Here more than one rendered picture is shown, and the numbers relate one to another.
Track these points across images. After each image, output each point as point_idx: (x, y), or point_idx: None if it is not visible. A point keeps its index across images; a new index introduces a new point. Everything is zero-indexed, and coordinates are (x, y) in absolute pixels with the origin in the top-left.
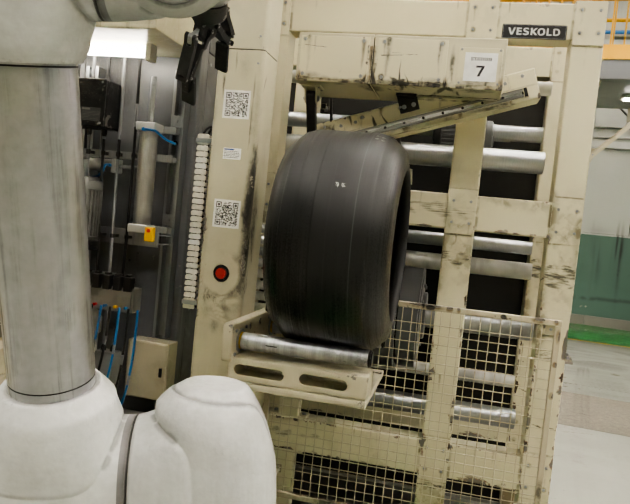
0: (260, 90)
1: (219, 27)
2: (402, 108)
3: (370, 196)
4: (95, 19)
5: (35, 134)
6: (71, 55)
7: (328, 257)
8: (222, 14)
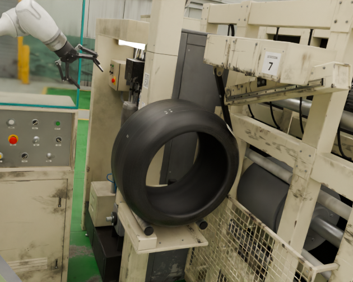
0: (152, 74)
1: (72, 56)
2: (258, 83)
3: (130, 146)
4: None
5: None
6: None
7: (116, 172)
8: (61, 52)
